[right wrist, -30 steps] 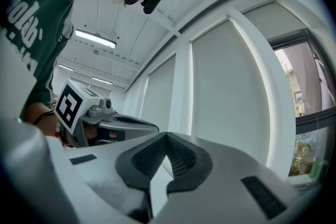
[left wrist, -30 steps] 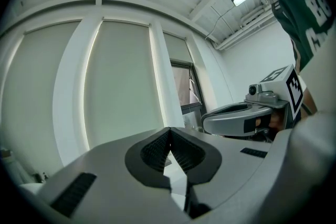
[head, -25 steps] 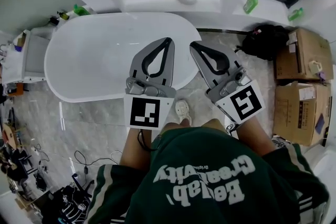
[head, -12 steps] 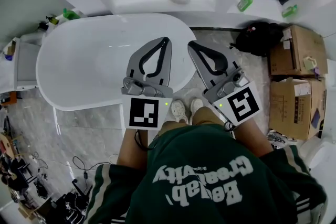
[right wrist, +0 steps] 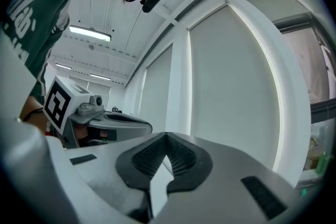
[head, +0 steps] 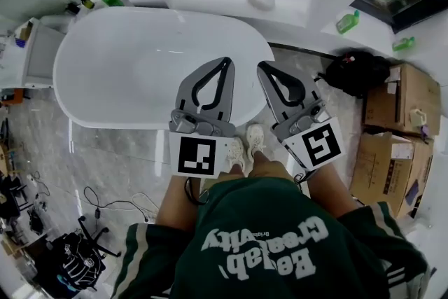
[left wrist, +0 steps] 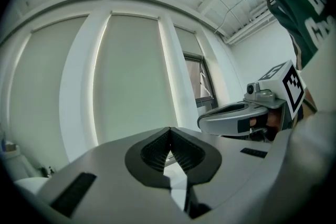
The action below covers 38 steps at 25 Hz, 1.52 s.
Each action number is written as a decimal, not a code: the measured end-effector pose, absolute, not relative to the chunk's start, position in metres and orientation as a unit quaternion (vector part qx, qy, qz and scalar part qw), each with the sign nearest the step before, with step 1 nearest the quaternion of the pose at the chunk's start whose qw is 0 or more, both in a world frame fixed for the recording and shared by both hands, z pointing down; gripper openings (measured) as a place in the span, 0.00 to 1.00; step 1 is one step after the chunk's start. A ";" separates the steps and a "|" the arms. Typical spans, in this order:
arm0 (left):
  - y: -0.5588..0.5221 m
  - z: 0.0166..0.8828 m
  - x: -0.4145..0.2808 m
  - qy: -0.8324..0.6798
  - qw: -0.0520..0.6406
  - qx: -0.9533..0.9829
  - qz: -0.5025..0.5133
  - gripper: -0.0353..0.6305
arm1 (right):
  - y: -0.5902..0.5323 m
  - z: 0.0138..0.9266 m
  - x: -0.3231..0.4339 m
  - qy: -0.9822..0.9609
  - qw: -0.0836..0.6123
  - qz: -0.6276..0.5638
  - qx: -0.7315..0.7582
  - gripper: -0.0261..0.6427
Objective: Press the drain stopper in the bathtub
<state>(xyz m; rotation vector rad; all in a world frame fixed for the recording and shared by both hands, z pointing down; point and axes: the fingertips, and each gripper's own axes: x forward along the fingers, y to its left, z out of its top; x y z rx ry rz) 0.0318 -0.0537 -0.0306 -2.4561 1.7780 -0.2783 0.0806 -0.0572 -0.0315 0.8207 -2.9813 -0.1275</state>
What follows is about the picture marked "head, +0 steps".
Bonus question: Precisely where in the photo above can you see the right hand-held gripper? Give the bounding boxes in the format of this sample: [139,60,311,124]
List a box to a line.
[256,61,347,172]

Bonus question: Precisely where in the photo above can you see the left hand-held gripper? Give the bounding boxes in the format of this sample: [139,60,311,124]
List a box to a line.
[169,57,237,179]

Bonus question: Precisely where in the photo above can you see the person's right forearm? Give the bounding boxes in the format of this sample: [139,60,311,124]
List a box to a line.
[307,162,358,220]

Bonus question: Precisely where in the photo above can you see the person's left forearm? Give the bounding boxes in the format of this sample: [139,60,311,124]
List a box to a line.
[155,174,202,232]

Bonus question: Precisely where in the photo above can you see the white bathtub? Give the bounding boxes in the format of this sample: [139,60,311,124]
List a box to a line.
[52,6,277,131]

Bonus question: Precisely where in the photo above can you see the person's right white shoe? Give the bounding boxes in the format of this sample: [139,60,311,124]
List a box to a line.
[246,123,266,162]

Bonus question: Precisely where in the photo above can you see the person's white shoe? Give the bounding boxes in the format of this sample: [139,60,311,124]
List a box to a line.
[246,123,266,162]
[225,136,246,172]

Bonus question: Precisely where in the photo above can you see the person's left white shoe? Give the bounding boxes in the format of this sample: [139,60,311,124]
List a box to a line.
[225,136,246,172]

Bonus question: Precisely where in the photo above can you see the black backpack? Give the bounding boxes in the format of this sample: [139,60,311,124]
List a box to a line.
[318,50,391,99]

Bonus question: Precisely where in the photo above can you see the person's right leg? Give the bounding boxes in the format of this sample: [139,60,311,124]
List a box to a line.
[251,149,273,171]

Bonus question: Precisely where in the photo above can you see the person's leg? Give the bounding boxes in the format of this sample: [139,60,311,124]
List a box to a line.
[229,162,246,179]
[251,149,273,171]

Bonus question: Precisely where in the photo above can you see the person's left leg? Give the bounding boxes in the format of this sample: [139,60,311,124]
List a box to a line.
[229,162,246,179]

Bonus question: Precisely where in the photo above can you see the tan shorts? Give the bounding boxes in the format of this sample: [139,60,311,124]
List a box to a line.
[209,160,298,193]

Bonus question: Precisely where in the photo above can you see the tall cardboard box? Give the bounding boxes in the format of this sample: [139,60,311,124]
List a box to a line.
[349,131,435,220]

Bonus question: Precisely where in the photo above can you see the wide cardboard box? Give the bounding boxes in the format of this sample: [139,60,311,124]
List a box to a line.
[363,62,442,137]

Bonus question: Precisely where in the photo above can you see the small beige container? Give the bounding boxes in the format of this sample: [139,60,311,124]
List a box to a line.
[409,108,428,127]

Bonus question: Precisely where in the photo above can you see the purple flat pad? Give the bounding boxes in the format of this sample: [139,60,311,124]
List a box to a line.
[405,179,421,200]

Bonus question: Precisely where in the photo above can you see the dark green printed sweatshirt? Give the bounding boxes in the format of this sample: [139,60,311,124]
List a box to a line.
[111,176,431,299]

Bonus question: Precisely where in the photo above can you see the white bathroom cabinet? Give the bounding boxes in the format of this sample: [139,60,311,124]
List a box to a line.
[0,17,67,90]

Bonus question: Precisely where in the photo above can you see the black office chair base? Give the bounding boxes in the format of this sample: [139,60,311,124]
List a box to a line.
[77,215,122,258]

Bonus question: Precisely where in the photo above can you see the orange box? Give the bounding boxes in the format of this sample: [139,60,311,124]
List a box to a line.
[1,89,25,106]

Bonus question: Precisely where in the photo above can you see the right hand-held gripper black cable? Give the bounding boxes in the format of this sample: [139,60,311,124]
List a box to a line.
[293,171,314,186]

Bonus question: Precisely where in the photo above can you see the hand-held gripper black cable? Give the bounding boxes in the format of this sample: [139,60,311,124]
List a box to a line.
[293,171,314,186]
[183,177,211,207]

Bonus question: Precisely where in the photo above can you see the left hand-held gripper black cable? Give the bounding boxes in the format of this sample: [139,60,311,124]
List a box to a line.
[183,177,211,207]

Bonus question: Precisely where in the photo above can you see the black floor cable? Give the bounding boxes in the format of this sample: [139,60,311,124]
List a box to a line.
[83,185,157,223]

